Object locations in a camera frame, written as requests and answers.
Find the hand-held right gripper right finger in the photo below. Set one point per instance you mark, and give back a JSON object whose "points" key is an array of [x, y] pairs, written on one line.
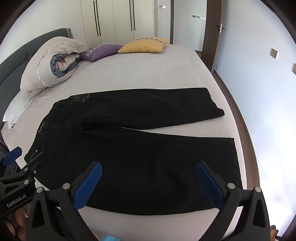
{"points": [[209, 186]]}

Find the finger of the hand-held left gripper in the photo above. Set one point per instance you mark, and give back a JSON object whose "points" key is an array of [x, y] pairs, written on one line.
{"points": [[12, 154], [32, 162]]}

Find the cream wardrobe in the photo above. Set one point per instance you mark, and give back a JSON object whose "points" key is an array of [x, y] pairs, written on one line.
{"points": [[115, 18]]}

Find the person's left hand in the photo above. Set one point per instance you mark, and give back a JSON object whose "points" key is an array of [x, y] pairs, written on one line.
{"points": [[16, 221]]}

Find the beige wall switch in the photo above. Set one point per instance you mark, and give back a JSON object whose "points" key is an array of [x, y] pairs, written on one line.
{"points": [[294, 68], [274, 53]]}

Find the light blue object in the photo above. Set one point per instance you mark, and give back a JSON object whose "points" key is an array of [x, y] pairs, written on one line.
{"points": [[109, 238]]}

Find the dark brown door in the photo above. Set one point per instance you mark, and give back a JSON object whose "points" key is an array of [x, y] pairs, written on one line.
{"points": [[211, 34]]}

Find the white wall panel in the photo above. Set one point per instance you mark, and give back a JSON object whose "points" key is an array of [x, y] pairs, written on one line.
{"points": [[162, 6]]}

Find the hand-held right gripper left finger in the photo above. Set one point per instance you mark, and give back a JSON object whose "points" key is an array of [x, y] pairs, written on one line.
{"points": [[89, 186]]}

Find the purple cushion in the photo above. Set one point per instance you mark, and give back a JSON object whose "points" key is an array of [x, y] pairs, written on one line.
{"points": [[101, 52]]}

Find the folded beige duvet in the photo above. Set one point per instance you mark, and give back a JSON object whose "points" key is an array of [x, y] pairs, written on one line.
{"points": [[46, 58]]}

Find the bed with white sheet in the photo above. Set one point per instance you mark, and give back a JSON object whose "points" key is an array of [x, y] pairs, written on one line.
{"points": [[138, 69]]}

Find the yellow cushion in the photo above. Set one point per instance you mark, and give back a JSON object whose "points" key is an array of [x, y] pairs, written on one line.
{"points": [[143, 46]]}

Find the white pillow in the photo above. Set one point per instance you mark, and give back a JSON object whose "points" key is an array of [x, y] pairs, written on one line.
{"points": [[16, 109]]}

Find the black pants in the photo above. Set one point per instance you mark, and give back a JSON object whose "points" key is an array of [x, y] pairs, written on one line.
{"points": [[138, 162]]}

